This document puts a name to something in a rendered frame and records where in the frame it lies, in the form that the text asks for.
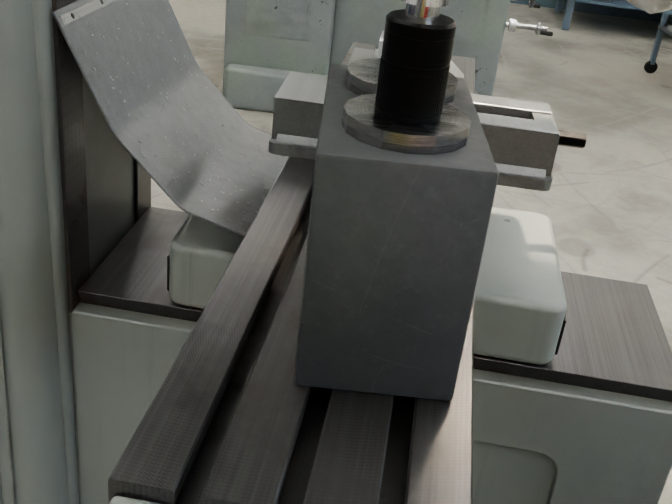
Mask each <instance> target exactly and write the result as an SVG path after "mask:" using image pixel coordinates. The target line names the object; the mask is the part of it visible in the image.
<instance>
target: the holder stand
mask: <svg viewBox="0 0 672 504"><path fill-rule="evenodd" d="M380 61H381V58H374V59H362V60H359V61H355V62H352V63H351V64H350V65H342V64H331V66H330V67H329V73H328V79H327V86H326V92H325V98H324V104H323V111H322V117H321V123H320V130H319V136H318V142H317V148H316V155H315V164H314V175H313V185H312V196H311V206H310V217H309V227H308V238H307V248H306V259H305V269H304V280H303V290H302V301H301V311H300V322H299V332H298V343H297V353H296V364H295V374H294V381H295V383H296V384H297V385H299V386H309V387H319V388H328V389H338V390H347V391H357V392H367V393H376V394H386V395H396V396H405V397H415V398H425V399H434V400H444V401H450V400H452V398H453V396H454V391H455V387H456V382H457V377H458V372H459V367H460V362H461V357H462V353H463V348H464V343H465V338H466V333H467V328H468V323H469V319H470V314H471V309H472V304H473V299H474V294H475V289H476V285H477V280H478V275H479V270H480V265H481V260H482V255H483V251H484V246H485V241H486V236H487V231H488V226H489V221H490V217H491V212H492V207H493V202H494V197H495V192H496V187H497V182H498V178H499V174H498V170H497V167H496V164H495V162H494V159H493V156H492V153H491V150H490V147H489V145H488V142H487V139H486V136H485V133H484V130H483V128H482V125H481V122H480V119H479V116H478V114H477V111H476V108H475V105H474V102H473V99H472V97H471V94H470V91H469V88H468V85H467V82H466V80H465V79H464V78H461V77H455V76H454V75H453V74H452V73H450V72H449V74H448V80H447V86H446V92H445V98H444V104H443V110H442V116H441V119H440V120H438V121H436V122H434V123H429V124H408V123H401V122H397V121H393V120H390V119H387V118H384V117H382V116H381V115H379V114H378V113H377V112H376V111H375V101H376V93H377V85H378V77H379V69H380Z"/></svg>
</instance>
